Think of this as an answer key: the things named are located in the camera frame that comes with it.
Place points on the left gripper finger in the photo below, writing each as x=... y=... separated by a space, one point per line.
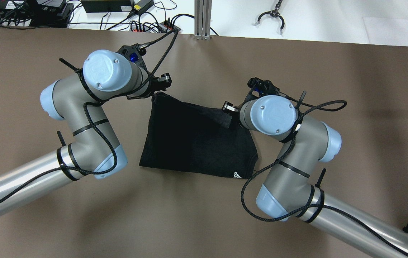
x=164 y=85
x=165 y=78

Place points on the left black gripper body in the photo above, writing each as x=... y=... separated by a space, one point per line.
x=160 y=83

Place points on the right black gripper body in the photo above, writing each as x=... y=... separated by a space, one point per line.
x=230 y=108

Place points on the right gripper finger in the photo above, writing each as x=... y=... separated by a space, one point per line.
x=229 y=107

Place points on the black graphic t-shirt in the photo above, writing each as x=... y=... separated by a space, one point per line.
x=191 y=138

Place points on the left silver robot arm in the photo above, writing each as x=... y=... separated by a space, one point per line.
x=78 y=101

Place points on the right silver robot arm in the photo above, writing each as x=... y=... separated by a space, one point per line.
x=281 y=189

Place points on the orange black usb hub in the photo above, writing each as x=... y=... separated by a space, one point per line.
x=162 y=27

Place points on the black power adapter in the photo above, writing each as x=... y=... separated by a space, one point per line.
x=140 y=7

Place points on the reacher grabber tool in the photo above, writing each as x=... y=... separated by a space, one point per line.
x=274 y=13

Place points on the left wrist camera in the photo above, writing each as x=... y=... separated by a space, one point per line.
x=134 y=54

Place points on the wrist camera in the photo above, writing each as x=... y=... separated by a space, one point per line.
x=260 y=88
x=134 y=54

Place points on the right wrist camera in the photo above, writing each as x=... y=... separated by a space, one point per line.
x=260 y=88

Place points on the aluminium frame post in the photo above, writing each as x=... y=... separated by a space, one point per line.
x=202 y=17

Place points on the black network switch box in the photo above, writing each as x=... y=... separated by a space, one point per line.
x=107 y=6

